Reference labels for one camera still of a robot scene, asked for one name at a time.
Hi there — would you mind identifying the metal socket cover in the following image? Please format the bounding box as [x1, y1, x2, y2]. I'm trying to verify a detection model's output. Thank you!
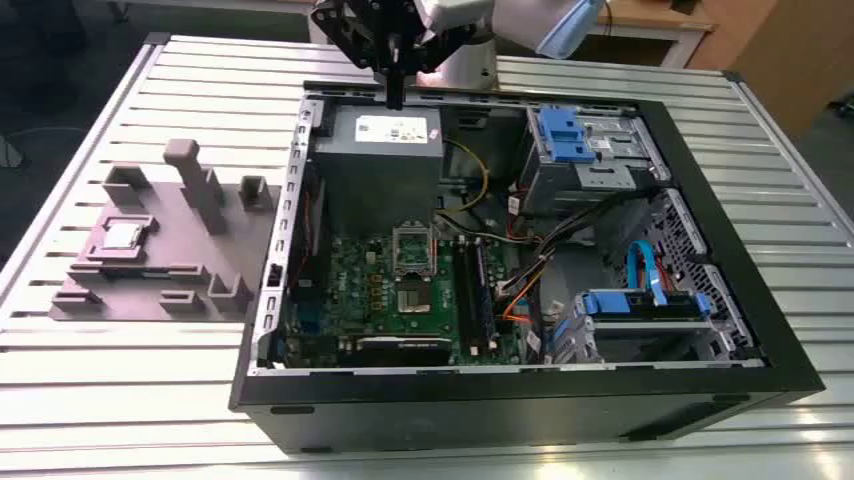
[391, 221, 440, 280]

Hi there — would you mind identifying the blue data wire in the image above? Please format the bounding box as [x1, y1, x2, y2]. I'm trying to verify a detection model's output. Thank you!
[625, 239, 668, 307]

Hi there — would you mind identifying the silver square CPU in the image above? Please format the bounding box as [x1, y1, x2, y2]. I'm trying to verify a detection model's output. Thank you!
[98, 222, 145, 250]

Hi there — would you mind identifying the black wire bundle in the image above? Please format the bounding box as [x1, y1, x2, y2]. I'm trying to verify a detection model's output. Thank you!
[496, 185, 668, 296]

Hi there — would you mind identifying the CPU socket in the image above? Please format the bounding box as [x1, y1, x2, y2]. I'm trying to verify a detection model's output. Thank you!
[391, 278, 440, 318]

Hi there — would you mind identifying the silver drive cage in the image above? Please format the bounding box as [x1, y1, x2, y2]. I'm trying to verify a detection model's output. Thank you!
[519, 102, 672, 216]

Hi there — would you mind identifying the blue plastic drive clip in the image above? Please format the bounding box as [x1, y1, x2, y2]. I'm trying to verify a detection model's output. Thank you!
[552, 139, 597, 164]
[540, 107, 587, 144]

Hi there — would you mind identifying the orange wire bundle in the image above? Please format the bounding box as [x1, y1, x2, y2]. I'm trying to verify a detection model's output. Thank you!
[496, 279, 543, 326]

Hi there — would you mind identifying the silver disk bay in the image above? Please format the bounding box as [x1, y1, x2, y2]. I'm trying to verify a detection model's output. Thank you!
[543, 289, 766, 369]

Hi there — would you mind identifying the black installed RAM stick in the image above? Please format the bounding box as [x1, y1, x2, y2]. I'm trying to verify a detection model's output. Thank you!
[469, 238, 500, 349]

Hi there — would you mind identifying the green RAM stick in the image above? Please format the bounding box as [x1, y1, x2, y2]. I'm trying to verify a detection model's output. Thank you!
[97, 268, 172, 281]

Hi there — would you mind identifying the green motherboard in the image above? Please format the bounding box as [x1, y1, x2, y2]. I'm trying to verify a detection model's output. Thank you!
[276, 234, 528, 369]

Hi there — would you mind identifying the yellow wire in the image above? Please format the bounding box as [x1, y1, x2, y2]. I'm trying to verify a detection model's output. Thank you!
[436, 138, 492, 215]

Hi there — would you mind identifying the grey power supply unit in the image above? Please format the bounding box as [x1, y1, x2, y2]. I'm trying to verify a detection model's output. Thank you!
[311, 104, 447, 236]

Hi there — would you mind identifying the hard disk in blue carrier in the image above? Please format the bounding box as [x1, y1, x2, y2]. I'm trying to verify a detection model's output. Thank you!
[573, 289, 713, 324]

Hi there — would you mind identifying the black open PC case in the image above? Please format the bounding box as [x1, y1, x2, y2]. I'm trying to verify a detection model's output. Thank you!
[228, 79, 827, 455]

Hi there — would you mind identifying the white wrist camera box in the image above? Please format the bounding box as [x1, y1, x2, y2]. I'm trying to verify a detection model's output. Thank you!
[411, 0, 499, 46]

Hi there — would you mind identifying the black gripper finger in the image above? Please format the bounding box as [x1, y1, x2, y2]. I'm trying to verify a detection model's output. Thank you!
[393, 0, 471, 111]
[309, 0, 396, 110]

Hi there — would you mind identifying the grey plastic parts rack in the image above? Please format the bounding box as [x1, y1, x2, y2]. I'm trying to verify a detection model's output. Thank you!
[49, 138, 285, 324]

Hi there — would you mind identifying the wooden cabinet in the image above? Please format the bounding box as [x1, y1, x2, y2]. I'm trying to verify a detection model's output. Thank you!
[689, 0, 854, 139]

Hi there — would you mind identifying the black graphics card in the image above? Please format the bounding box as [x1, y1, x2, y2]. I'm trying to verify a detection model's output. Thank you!
[339, 333, 455, 369]

